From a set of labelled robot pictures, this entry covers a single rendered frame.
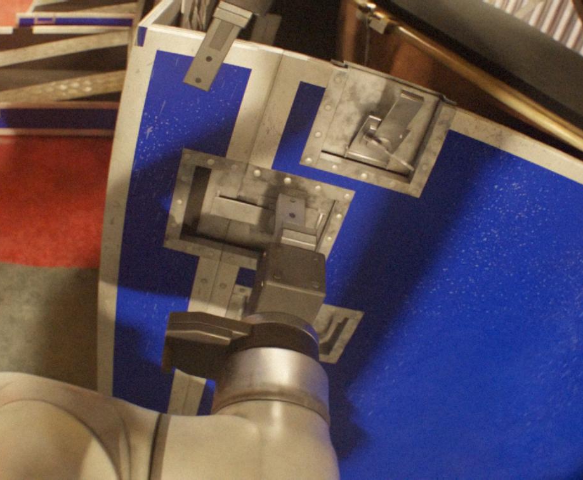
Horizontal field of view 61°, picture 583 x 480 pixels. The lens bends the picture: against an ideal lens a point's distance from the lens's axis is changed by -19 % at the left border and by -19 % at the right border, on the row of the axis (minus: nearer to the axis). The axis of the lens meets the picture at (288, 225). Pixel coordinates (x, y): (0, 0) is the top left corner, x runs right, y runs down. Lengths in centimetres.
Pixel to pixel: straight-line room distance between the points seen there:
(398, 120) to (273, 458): 31
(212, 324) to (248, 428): 11
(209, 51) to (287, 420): 31
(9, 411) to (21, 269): 129
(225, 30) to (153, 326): 41
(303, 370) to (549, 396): 62
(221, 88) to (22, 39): 246
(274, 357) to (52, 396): 17
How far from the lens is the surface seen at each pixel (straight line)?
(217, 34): 49
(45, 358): 141
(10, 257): 165
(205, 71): 52
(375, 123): 53
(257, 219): 62
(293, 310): 46
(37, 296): 154
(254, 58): 52
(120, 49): 266
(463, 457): 108
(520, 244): 68
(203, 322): 45
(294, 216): 55
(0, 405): 36
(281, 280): 45
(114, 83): 225
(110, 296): 72
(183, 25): 70
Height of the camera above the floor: 113
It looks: 36 degrees down
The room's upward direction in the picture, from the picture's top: 20 degrees clockwise
